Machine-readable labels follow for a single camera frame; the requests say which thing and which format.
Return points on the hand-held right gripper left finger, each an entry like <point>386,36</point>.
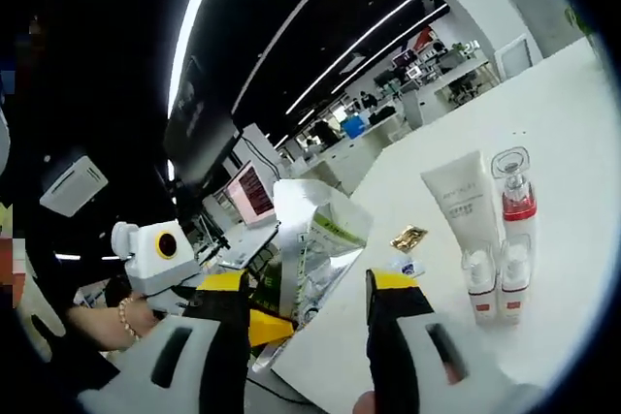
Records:
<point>218,365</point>

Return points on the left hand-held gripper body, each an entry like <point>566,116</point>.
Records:
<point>155,259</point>

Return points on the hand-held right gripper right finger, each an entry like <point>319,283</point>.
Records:
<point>402,365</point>

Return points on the small white blue skincare sachet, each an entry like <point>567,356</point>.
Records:
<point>410,269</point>

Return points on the dark green skincare sachet pack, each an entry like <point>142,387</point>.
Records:
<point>310,239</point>

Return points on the small clear skincare bottle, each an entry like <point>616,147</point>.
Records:
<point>482,288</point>
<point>516,283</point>

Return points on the gold foil skincare sachet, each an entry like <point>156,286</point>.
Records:
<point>409,237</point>

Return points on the white skincare tube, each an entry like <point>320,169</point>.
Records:
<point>461,200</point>

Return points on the white skincare bottle red band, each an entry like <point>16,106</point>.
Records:
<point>516,205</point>

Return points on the person's left hand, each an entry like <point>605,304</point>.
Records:
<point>145,317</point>

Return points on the person's right hand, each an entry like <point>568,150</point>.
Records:
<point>365,405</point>

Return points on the ceiling air conditioner unit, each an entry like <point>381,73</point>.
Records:
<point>73,186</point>

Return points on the dark ceiling-mounted screen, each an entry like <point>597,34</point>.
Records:
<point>199,118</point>

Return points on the blue box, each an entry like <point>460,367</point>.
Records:
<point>355,125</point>

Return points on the white office chair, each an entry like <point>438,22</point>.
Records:
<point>512,55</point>

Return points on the potted green plant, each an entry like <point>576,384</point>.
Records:
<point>579,26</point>

